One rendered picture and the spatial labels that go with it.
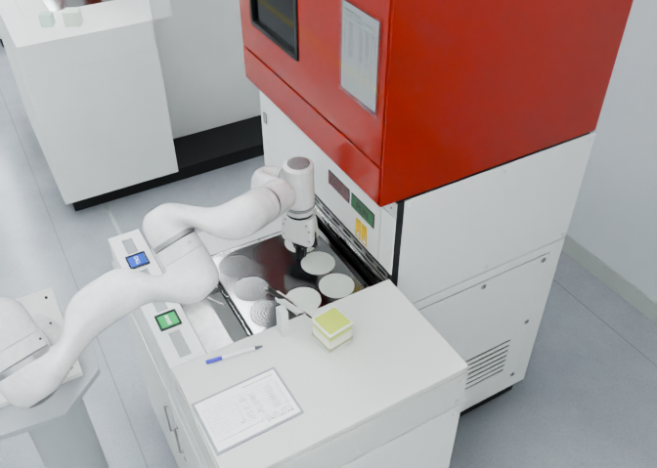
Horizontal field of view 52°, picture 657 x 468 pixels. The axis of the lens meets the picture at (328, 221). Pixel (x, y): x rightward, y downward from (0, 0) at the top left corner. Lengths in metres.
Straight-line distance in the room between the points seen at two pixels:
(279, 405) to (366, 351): 0.26
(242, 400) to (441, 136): 0.77
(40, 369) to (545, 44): 1.34
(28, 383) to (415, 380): 0.83
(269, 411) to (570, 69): 1.13
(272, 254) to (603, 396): 1.57
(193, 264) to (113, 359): 1.60
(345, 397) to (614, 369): 1.72
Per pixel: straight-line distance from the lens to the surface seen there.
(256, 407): 1.56
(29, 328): 1.49
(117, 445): 2.76
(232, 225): 1.44
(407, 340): 1.69
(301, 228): 1.87
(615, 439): 2.87
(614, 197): 3.23
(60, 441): 2.05
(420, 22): 1.45
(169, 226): 1.47
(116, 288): 1.46
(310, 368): 1.62
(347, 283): 1.91
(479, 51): 1.60
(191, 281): 1.46
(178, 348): 1.71
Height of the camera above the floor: 2.23
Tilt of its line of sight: 39 degrees down
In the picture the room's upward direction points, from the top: straight up
